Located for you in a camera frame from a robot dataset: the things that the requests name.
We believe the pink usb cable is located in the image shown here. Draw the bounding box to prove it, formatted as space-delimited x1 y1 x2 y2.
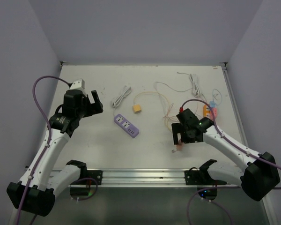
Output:
163 71 204 154

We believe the pink charger plug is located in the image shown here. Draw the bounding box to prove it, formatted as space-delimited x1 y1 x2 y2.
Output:
176 143 184 151

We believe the yellow charger plug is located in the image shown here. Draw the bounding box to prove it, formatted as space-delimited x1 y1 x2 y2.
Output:
133 104 142 113

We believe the white usb cable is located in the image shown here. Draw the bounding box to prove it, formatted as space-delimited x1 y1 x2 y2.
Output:
154 81 178 120

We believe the yellow usb cable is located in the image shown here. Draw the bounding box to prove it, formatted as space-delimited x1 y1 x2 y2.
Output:
133 91 176 128

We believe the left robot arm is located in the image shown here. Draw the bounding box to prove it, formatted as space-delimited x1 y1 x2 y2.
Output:
7 89 103 217

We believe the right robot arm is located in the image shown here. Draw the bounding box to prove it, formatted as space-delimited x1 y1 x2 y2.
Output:
171 108 280 201

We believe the pink plug on orange strip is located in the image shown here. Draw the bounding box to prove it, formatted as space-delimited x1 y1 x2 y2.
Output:
210 107 218 120

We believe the blue plug on orange strip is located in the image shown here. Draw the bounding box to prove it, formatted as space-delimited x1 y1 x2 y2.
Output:
209 101 216 108

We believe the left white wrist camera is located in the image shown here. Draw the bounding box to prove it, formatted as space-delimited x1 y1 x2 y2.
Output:
69 79 85 91

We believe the purple strip white power cord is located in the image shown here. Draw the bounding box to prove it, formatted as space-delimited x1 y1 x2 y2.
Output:
111 85 132 117

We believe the orange strip white power cord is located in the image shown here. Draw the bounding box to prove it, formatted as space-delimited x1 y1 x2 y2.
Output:
189 73 208 104

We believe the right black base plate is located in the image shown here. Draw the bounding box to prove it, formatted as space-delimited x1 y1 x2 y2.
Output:
184 167 216 185

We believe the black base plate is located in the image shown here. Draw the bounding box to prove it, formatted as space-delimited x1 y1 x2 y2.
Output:
184 167 216 185
72 170 103 186

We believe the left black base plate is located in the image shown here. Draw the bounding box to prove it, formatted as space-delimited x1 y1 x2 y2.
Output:
72 170 103 186

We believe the aluminium mounting rail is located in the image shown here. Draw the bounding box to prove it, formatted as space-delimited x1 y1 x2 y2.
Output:
101 165 243 188

